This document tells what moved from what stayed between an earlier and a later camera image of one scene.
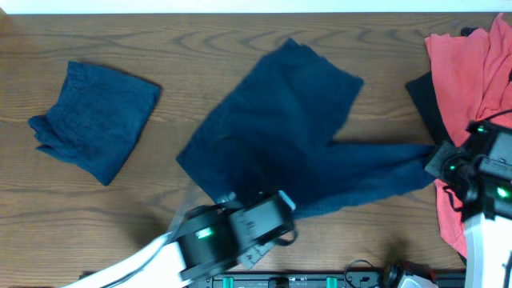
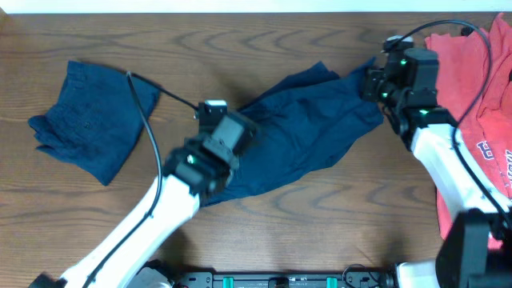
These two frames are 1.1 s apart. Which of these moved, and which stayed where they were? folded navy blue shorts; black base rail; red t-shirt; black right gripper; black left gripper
Moved: black left gripper; black right gripper
Stayed: folded navy blue shorts; black base rail; red t-shirt
